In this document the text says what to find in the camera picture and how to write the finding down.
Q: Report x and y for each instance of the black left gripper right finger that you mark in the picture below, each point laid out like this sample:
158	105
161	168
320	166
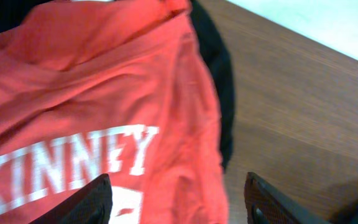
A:
265	204

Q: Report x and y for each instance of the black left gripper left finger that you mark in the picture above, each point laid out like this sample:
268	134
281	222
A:
92	204

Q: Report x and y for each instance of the red soccer t-shirt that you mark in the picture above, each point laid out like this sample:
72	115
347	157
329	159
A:
117	88

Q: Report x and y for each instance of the black garment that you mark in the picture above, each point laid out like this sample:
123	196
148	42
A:
212	49

